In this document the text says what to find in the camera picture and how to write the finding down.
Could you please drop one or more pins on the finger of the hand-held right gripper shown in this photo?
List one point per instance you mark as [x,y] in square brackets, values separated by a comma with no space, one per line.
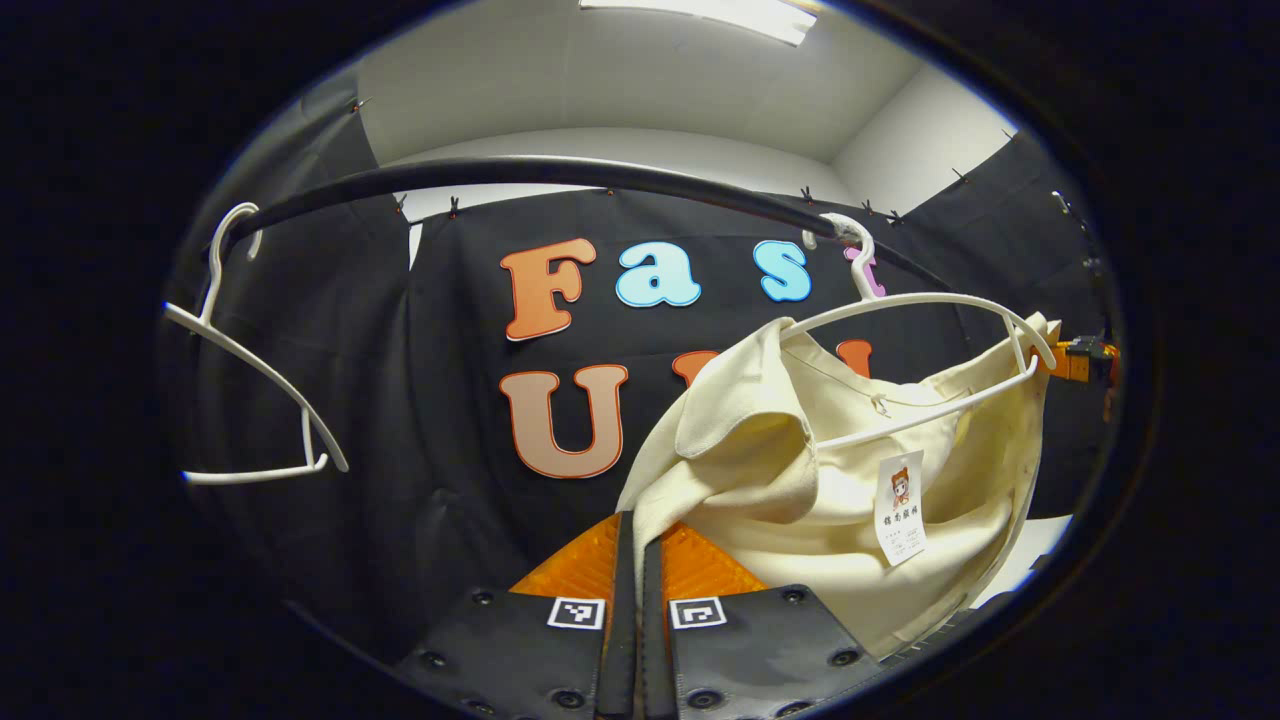
[1075,362]

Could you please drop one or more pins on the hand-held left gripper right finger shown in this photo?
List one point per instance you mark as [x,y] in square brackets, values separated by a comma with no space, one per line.
[652,640]

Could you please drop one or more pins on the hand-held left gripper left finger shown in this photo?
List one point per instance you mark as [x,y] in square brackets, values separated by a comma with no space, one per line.
[624,620]

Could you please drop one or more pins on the cream button shirt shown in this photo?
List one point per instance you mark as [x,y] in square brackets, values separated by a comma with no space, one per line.
[780,500]

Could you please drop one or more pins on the white hanger with shirt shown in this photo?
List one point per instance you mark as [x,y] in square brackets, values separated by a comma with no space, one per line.
[920,297]

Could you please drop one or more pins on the white empty hanger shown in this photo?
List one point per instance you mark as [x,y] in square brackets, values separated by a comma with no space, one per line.
[212,285]

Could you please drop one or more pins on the white board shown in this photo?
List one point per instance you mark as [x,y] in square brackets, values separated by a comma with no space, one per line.
[1030,550]

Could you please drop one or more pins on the black backdrop cloth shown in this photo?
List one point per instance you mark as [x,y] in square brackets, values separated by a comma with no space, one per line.
[420,420]

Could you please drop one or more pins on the ceiling light panel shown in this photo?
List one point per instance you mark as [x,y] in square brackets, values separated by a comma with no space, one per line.
[720,15]

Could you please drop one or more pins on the black clothes rail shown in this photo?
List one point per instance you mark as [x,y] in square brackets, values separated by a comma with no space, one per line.
[560,170]

